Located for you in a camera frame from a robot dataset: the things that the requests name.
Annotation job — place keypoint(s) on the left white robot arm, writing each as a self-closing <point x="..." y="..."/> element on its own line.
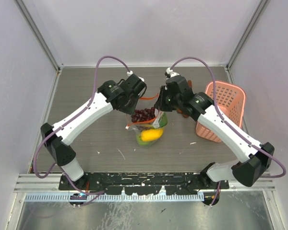
<point x="59" y="136"/>

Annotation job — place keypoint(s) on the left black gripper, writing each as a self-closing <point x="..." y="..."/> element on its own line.
<point x="130" y="110"/>

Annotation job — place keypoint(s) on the pink plastic basket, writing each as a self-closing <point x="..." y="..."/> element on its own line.
<point x="231" y="100"/>

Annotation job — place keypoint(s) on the aluminium front rail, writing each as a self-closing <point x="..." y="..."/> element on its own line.
<point x="30" y="183"/>

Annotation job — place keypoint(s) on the red watermelon slice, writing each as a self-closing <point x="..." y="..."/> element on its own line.
<point x="161" y="120"/>

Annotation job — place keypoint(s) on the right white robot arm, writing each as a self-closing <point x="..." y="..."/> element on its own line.
<point x="253" y="158"/>

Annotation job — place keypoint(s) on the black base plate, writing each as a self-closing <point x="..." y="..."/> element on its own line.
<point x="115" y="183"/>

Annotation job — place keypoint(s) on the left aluminium frame post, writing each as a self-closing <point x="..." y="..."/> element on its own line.
<point x="40" y="34"/>

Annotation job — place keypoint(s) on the white slotted cable duct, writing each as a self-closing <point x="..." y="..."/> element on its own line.
<point x="69" y="197"/>

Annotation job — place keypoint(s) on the dark red grapes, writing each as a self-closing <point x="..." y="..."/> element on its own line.
<point x="149" y="113"/>
<point x="138" y="116"/>

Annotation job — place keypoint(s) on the right aluminium frame post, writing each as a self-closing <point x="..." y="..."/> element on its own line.
<point x="247" y="32"/>

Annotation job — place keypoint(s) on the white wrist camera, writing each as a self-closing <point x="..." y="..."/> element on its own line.
<point x="129" y="73"/>
<point x="170" y="73"/>

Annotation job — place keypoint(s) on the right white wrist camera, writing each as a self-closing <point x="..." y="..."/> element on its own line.
<point x="170" y="73"/>

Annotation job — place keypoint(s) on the green bumpy fruit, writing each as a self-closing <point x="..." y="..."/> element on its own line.
<point x="144" y="143"/>

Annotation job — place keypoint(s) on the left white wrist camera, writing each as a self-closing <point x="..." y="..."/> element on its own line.
<point x="129" y="73"/>

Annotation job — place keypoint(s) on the clear orange zip bag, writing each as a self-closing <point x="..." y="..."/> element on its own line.
<point x="144" y="102"/>

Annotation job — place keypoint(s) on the aluminium frame post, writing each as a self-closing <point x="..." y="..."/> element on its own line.
<point x="247" y="32"/>
<point x="40" y="34"/>

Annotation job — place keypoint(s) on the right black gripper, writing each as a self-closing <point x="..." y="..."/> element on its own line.
<point x="160" y="105"/>

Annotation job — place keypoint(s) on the yellow lemon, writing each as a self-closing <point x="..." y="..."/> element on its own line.
<point x="151" y="134"/>

